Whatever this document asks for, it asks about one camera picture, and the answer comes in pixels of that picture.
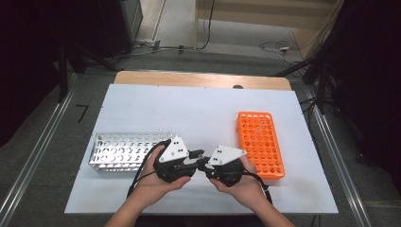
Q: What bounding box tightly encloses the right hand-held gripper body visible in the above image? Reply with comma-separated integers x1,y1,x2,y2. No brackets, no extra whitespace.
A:
203,145,248,187

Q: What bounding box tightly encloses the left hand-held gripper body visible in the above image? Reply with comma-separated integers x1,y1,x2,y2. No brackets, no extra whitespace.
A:
153,135,199,184

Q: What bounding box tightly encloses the orange plastic test tube rack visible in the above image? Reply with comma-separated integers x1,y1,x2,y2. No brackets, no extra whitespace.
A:
235,111,287,181

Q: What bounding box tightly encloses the metal test tube rack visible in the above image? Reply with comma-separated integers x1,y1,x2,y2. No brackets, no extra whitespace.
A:
88,131,177,173

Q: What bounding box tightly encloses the person's right hand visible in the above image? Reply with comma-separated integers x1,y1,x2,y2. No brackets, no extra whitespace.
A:
209,155,270,209

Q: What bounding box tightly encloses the person's left hand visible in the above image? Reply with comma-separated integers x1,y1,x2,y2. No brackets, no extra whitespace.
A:
127,153,192,206

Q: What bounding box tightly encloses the white board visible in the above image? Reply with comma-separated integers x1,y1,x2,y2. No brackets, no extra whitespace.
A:
64,83,340,216

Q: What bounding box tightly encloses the person's dark clothing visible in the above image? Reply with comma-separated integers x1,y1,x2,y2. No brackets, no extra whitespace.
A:
134,215,267,227

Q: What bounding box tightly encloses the wooden table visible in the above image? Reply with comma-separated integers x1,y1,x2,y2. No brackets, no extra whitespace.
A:
113,70,292,92

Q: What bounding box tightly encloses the black metal stand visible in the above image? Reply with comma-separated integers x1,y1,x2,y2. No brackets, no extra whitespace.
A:
57,41,121,103

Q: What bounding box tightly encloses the grey cabinet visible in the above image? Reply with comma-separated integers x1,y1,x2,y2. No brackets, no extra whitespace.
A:
119,0,145,44

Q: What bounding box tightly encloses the black curtain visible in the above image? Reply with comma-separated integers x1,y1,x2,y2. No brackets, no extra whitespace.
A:
324,0,401,197
0,0,126,148

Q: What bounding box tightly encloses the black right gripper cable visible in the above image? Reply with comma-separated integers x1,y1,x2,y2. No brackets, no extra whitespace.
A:
241,171,274,205

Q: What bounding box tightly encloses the white floor cable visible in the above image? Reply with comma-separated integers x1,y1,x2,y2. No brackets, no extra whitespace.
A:
258,40,305,65

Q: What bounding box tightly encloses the metal floor rail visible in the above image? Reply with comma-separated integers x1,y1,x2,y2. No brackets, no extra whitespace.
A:
0,74,78,227
304,88,375,227

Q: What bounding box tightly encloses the black hanging cable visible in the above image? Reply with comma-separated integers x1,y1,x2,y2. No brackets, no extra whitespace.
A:
198,0,216,51

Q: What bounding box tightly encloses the light wooden shelf frame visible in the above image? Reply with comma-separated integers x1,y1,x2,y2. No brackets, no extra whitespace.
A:
194,0,344,61

